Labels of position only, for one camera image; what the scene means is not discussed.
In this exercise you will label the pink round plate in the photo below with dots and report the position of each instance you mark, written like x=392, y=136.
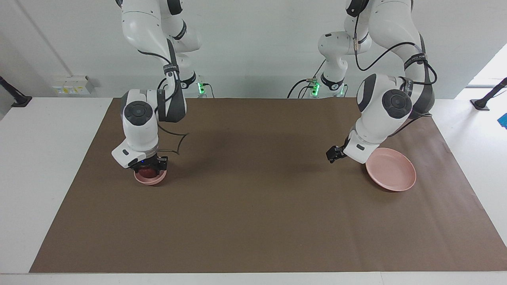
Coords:
x=392, y=172

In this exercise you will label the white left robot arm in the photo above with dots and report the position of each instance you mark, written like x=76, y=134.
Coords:
x=384, y=107

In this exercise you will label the pink small bowl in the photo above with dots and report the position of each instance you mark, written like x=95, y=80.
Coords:
x=150, y=181

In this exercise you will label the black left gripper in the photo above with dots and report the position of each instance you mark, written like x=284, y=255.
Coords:
x=348, y=140

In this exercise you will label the dark red apple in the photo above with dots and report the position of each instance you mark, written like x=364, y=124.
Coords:
x=148, y=172

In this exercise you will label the blue flat object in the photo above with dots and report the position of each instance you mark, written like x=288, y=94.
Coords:
x=503, y=120

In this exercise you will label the white wall socket box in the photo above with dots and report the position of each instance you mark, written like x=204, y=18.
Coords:
x=73, y=85

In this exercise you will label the black camera stand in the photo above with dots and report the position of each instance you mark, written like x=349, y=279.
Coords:
x=489, y=97
x=14, y=97

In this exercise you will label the brown paper table mat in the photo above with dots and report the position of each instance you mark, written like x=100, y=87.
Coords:
x=257, y=206

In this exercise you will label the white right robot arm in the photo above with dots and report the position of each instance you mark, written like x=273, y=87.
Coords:
x=138, y=122

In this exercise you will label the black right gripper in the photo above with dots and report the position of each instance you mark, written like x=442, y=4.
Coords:
x=149, y=162

